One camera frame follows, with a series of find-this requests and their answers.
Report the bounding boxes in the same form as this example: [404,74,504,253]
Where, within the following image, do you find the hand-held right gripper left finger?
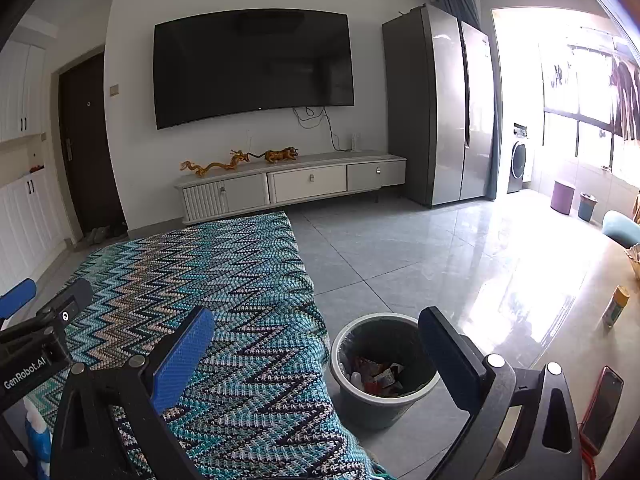
[50,305,216,480]

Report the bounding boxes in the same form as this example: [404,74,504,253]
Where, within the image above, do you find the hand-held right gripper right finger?
[417,306,583,480]

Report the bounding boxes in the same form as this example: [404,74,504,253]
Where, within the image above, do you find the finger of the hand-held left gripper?
[30,277,93,333]
[0,279,38,319]

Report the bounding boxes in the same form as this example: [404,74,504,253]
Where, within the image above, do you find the grey trash bin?
[330,312,441,430]

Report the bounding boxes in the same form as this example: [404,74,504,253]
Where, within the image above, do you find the grey slippers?
[82,226,112,247]

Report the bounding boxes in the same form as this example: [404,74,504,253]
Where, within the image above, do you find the blue plastic bottle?
[24,400,54,463]

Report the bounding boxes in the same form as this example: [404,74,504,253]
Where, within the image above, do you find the zigzag knitted blanket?
[25,210,396,480]

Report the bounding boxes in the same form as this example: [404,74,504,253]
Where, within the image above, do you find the dark brown door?
[58,51,127,233]

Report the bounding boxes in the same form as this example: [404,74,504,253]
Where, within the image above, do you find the phone with red case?
[580,366,625,456]

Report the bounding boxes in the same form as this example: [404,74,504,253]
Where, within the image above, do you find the yellow cap spray bottle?
[601,300,631,330]

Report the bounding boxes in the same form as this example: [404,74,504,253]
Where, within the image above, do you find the long golden dragon figurine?
[180,159,231,179]

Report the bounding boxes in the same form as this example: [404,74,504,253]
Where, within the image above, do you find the purple stool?
[552,180,576,215]

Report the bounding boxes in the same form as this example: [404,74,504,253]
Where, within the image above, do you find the small blue bin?
[578,191,599,223]

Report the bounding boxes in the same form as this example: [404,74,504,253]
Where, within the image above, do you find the washing machine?
[507,122,534,194]

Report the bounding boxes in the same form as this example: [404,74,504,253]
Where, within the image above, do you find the wicker basket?
[626,242,640,293]

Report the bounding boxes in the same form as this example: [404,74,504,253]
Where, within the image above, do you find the white TV cabinet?
[174,151,407,226]

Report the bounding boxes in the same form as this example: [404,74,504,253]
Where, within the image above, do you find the light blue chair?
[602,210,640,250]

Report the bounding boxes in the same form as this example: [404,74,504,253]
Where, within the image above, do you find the golden tiger figurine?
[264,146,302,165]

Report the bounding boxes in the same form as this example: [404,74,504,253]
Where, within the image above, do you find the grey refrigerator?
[382,4,496,207]

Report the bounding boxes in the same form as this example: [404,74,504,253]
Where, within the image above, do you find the hanging dark clothes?
[607,52,640,142]

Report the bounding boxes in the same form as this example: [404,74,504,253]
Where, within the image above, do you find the white wall cabinets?
[0,40,66,291]

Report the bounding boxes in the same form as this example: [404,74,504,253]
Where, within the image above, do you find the black television cable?
[292,105,352,153]

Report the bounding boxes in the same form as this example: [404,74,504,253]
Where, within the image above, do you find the black wall television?
[152,8,356,131]

